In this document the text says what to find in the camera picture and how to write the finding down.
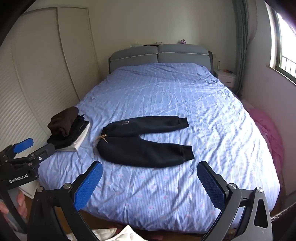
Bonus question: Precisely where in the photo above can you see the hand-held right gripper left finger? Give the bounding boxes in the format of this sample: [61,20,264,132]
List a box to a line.
[28,161,103,241]

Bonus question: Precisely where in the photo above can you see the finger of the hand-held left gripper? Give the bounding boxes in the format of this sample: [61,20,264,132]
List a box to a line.
[0,138,34,164]
[14,142,56,170]

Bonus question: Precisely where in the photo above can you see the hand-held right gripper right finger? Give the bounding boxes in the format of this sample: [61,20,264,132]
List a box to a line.
[196,161,273,241]

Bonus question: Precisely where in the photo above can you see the black knitted sweater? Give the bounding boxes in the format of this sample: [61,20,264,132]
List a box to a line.
[96,115,195,168]

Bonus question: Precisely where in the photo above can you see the person's left hand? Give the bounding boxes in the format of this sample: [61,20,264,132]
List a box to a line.
[0,192,28,218]

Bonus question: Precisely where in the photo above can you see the black folded clothes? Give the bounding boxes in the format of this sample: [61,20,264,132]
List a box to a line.
[47,115,89,149]

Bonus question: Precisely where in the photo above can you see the white folded garment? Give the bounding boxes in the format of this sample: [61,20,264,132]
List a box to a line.
[55,122,91,152]

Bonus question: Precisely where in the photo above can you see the white cloth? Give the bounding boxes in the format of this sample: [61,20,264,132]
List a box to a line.
[66,228,117,241]
[116,225,153,241]

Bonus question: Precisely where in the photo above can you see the cream louvred wardrobe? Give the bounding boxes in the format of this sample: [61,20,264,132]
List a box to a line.
[0,7,103,153]

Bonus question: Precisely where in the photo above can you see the pink blanket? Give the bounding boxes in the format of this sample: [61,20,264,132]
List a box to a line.
[242,98,284,172]

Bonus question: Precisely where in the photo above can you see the blue striped bed sheet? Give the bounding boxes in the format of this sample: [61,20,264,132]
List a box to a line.
[37,62,281,234]

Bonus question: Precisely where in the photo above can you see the white nightstand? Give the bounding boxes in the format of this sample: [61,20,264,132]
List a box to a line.
[213,68,237,88]

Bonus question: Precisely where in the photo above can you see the grey padded headboard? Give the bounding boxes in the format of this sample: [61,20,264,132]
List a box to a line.
[109,44,213,75]

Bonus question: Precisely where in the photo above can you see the green curtain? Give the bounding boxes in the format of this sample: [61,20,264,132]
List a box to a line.
[232,0,255,99]

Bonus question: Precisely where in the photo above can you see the window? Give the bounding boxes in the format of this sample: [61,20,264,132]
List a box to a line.
[266,2,296,79]

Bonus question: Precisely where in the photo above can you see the braided cable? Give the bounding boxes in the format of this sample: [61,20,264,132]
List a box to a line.
[270,210,287,221]

